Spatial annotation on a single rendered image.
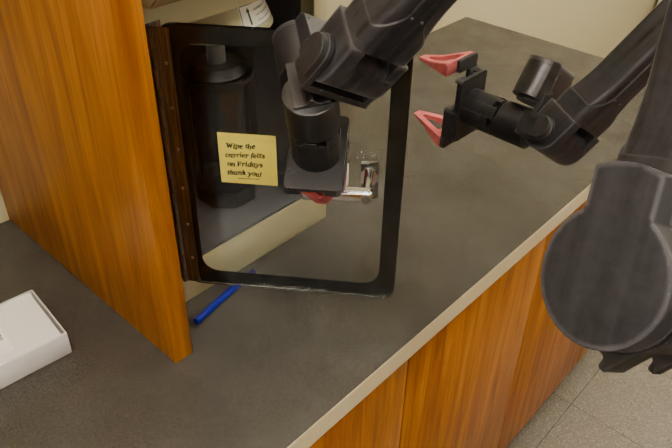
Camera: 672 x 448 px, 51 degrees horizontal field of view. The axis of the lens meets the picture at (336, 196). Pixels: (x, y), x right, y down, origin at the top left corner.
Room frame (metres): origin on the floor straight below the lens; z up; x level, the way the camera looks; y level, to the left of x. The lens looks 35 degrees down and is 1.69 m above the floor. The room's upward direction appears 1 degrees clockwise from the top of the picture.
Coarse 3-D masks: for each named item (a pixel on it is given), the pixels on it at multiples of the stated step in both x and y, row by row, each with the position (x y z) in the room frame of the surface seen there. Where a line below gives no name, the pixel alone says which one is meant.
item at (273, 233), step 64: (192, 64) 0.78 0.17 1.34; (256, 64) 0.77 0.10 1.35; (192, 128) 0.78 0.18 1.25; (256, 128) 0.77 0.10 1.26; (384, 128) 0.75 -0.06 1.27; (192, 192) 0.78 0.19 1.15; (256, 192) 0.77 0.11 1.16; (384, 192) 0.75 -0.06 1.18; (256, 256) 0.77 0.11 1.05; (320, 256) 0.76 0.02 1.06; (384, 256) 0.75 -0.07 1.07
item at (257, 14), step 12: (264, 0) 1.00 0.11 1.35; (228, 12) 0.92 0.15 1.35; (240, 12) 0.93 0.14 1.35; (252, 12) 0.95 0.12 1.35; (264, 12) 0.97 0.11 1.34; (216, 24) 0.91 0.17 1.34; (228, 24) 0.92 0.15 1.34; (240, 24) 0.92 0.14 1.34; (252, 24) 0.94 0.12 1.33; (264, 24) 0.96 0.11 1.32
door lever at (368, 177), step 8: (368, 168) 0.75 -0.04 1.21; (360, 176) 0.75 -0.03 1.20; (368, 176) 0.75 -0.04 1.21; (376, 176) 0.75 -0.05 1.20; (368, 184) 0.73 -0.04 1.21; (344, 192) 0.71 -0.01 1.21; (352, 192) 0.71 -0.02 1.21; (360, 192) 0.71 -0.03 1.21; (368, 192) 0.71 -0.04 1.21; (336, 200) 0.71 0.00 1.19; (344, 200) 0.71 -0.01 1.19; (352, 200) 0.71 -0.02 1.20; (360, 200) 0.71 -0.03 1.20; (368, 200) 0.70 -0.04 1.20
